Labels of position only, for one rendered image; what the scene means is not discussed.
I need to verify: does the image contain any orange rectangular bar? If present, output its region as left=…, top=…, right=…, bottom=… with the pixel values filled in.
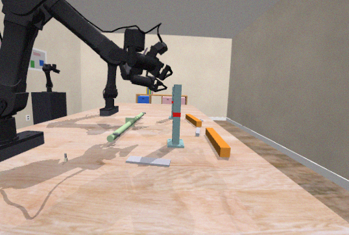
left=186, top=114, right=202, bottom=127
left=206, top=128, right=231, bottom=157

